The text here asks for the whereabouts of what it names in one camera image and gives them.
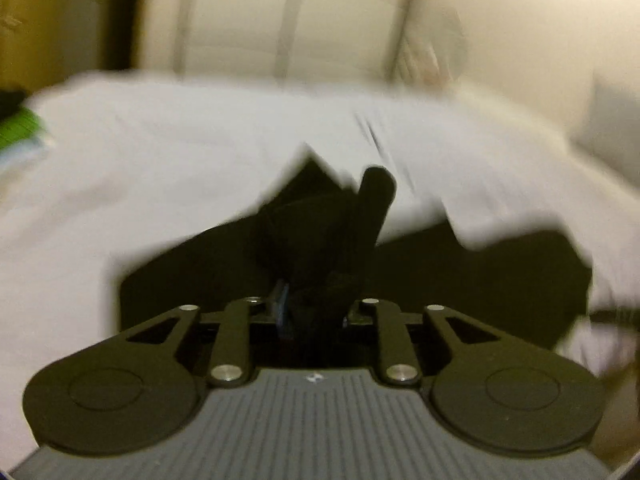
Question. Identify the wooden furniture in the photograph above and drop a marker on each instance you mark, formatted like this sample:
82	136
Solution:
55	15

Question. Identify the beige padded headboard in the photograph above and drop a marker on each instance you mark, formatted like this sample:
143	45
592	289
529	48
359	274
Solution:
250	15

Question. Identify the white duvet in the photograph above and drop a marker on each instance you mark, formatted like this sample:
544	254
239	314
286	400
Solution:
150	160

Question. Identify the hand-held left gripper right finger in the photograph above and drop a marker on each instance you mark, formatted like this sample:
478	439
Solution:
376	320

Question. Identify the black garment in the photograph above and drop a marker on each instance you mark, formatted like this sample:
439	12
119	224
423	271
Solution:
200	270

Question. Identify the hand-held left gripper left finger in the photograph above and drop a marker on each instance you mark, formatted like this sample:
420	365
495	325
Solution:
283	307

